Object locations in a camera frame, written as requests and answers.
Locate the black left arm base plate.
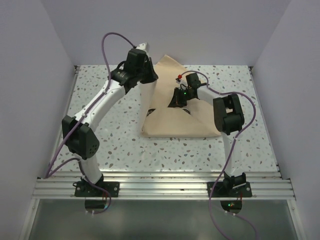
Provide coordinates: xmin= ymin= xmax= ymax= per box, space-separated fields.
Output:
xmin=72 ymin=177 xmax=120 ymax=198

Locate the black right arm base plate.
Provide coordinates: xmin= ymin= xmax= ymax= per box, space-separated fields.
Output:
xmin=206 ymin=181 xmax=253 ymax=198

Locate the beige cloth mat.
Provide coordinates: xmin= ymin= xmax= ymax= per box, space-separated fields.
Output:
xmin=139 ymin=55 xmax=221 ymax=138

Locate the stainless steel tray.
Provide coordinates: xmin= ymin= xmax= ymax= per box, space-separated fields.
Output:
xmin=146 ymin=107 xmax=191 ymax=117

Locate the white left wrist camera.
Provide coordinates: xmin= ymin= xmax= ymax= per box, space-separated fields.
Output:
xmin=136 ymin=42 xmax=150 ymax=53

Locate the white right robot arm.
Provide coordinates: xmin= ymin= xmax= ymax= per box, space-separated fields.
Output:
xmin=168 ymin=71 xmax=246 ymax=197

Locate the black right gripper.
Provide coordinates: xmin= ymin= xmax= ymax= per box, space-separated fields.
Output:
xmin=168 ymin=87 xmax=194 ymax=110

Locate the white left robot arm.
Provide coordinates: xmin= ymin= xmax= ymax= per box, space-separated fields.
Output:
xmin=62 ymin=42 xmax=158 ymax=197

